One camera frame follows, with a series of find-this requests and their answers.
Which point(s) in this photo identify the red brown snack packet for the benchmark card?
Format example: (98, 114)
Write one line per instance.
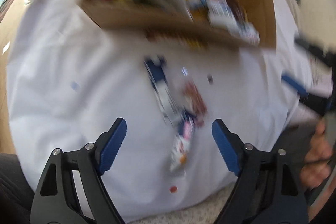
(194, 102)

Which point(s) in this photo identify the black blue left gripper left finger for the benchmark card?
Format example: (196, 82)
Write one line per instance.
(56, 199)

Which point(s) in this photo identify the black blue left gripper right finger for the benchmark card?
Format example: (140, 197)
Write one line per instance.
(266, 191)

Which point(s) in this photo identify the blue white wafer packet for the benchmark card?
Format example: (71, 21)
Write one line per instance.
(155, 69)

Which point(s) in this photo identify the white printed bed sheet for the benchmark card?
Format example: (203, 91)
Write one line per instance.
(68, 81)

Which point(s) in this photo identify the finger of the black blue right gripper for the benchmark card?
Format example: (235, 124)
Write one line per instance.
(295, 84)

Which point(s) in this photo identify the person's right hand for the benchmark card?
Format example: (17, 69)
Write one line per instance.
(317, 169)

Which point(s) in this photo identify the small white pink packet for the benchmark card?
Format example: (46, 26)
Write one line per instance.
(182, 144)

